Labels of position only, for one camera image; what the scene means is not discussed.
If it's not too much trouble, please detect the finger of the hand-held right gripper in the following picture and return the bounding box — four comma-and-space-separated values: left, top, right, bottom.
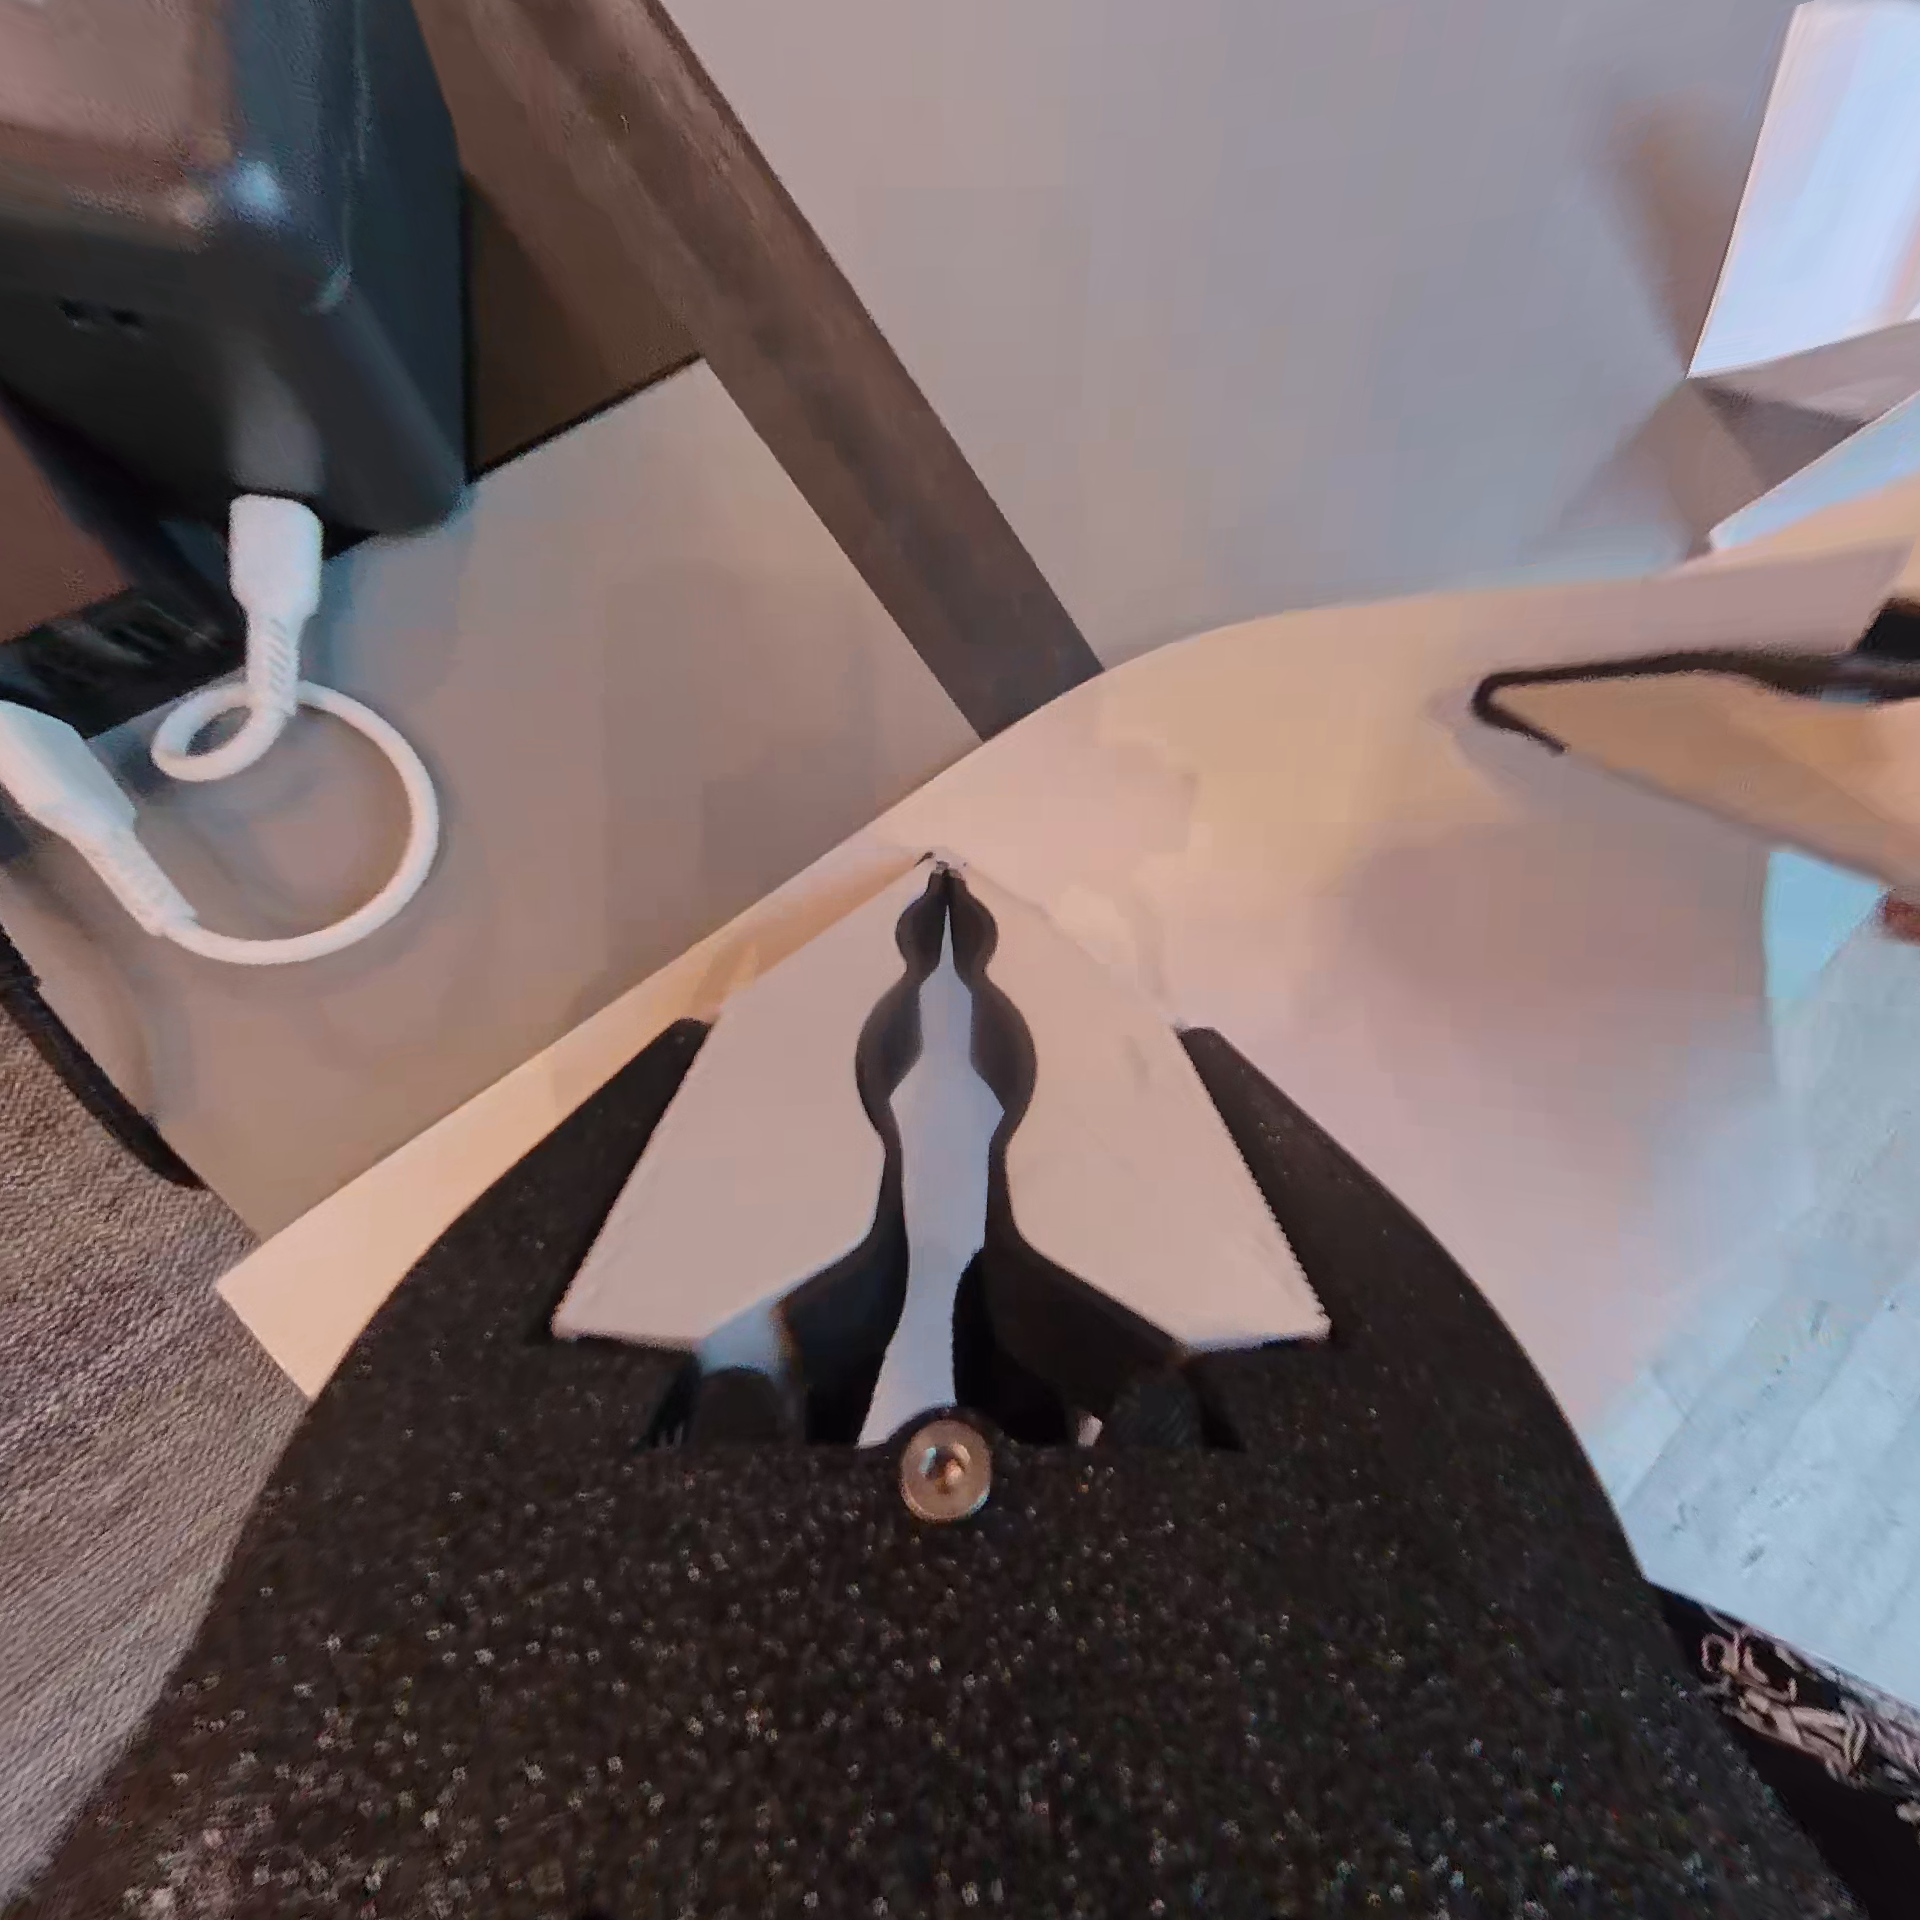
1473, 654, 1920, 905

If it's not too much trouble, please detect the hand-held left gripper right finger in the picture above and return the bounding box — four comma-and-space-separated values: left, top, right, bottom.
948, 862, 1338, 1449

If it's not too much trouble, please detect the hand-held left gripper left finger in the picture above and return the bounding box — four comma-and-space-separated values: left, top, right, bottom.
550, 858, 953, 1449

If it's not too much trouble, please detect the white paper sheet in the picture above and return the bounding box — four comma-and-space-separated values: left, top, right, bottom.
217, 546, 1920, 1503

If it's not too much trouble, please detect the white desk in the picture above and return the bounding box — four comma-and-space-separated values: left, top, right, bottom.
0, 0, 1818, 1240

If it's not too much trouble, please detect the dark electronic device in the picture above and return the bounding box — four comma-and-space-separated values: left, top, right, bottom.
0, 570, 203, 873

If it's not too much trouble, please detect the person's black clothing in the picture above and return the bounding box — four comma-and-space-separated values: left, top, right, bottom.
1657, 1591, 1920, 1920

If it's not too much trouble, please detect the short white cable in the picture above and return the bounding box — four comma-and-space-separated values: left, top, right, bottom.
0, 496, 442, 968

